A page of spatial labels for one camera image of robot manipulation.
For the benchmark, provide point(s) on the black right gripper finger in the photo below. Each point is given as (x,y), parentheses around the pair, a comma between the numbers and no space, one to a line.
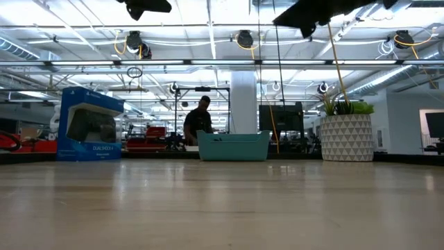
(289,19)

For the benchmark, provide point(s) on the long ceiling light strip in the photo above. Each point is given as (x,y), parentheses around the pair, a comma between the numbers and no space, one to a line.
(222,62)

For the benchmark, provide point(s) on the white building column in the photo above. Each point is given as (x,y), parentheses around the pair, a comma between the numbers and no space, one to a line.
(243,104)

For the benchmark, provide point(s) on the green succulent plant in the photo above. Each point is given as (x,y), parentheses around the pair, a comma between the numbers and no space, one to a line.
(362,108)

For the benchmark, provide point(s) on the person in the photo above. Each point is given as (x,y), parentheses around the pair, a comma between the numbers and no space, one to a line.
(197,121)

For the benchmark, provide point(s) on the white patterned plant pot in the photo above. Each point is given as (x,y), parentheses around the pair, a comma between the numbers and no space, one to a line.
(347,139)

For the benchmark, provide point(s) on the blue game controller box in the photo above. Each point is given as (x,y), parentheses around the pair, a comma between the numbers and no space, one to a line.
(90,125)

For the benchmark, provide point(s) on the red tool cart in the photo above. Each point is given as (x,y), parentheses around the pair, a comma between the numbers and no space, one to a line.
(152,139)

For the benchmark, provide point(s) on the teal plastic bin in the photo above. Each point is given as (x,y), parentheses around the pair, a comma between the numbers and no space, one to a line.
(232,147)

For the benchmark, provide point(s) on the dark wall screen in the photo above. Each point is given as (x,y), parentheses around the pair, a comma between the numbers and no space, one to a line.
(435,125)

